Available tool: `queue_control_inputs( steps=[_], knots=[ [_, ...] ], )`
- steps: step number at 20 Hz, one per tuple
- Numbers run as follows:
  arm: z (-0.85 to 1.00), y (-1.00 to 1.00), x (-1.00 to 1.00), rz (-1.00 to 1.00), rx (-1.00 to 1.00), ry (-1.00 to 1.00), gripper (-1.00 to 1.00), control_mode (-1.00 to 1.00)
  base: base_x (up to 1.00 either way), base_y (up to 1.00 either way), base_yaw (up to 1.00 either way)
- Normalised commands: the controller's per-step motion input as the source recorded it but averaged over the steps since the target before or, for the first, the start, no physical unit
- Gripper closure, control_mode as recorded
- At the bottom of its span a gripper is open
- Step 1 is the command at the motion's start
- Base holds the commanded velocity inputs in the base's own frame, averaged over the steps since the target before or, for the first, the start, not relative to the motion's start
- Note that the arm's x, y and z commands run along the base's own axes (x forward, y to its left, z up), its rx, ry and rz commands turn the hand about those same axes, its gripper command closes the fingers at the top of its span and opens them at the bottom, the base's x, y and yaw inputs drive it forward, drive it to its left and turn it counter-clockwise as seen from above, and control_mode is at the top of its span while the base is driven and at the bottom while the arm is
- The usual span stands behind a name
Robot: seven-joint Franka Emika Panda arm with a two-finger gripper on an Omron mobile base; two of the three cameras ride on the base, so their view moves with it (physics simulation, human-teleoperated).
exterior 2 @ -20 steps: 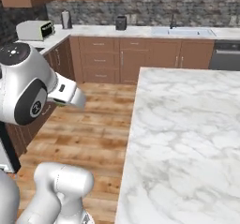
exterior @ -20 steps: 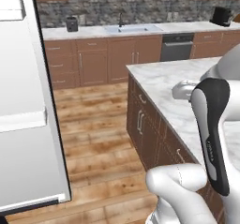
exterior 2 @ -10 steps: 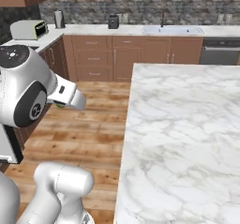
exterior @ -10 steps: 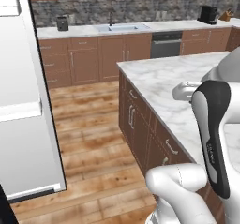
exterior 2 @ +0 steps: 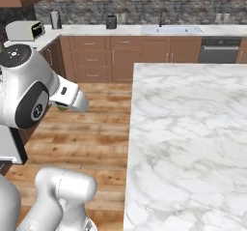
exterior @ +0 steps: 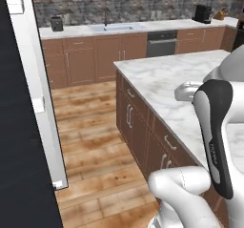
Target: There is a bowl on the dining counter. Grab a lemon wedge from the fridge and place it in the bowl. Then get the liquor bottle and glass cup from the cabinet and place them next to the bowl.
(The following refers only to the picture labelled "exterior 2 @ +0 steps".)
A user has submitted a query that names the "white toaster oven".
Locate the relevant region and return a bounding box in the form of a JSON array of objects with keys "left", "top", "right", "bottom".
[{"left": 5, "top": 19, "right": 46, "bottom": 43}]

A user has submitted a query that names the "dark brown cupboard run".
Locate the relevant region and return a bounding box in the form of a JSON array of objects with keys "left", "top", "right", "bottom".
[{"left": 38, "top": 37, "right": 68, "bottom": 80}]

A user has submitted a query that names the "brown lower cupboard run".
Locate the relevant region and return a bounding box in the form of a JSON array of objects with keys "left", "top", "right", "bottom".
[{"left": 59, "top": 35, "right": 204, "bottom": 84}]

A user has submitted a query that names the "grey dishwasher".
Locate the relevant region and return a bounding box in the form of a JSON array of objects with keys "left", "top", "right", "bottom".
[{"left": 197, "top": 37, "right": 242, "bottom": 65}]

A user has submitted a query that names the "small green round object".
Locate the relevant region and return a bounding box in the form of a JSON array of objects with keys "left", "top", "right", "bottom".
[{"left": 55, "top": 101, "right": 69, "bottom": 111}]

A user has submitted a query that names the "white sink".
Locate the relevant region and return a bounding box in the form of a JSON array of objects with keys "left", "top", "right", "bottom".
[{"left": 140, "top": 24, "right": 205, "bottom": 36}]

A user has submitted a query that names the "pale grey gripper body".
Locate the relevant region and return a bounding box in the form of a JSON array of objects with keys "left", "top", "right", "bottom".
[{"left": 70, "top": 90, "right": 91, "bottom": 114}]

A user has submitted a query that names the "brown narrow cupboard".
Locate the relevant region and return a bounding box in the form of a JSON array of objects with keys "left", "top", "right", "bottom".
[{"left": 235, "top": 37, "right": 247, "bottom": 65}]

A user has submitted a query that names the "grey appliance panel black edge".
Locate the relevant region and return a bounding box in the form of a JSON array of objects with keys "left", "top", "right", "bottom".
[{"left": 0, "top": 125, "right": 29, "bottom": 165}]

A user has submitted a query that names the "pale wall socket plate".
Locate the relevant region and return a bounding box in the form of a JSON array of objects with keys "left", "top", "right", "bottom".
[{"left": 116, "top": 13, "right": 127, "bottom": 24}]

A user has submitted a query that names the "black tap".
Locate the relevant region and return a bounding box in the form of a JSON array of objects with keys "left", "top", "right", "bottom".
[{"left": 157, "top": 11, "right": 167, "bottom": 28}]

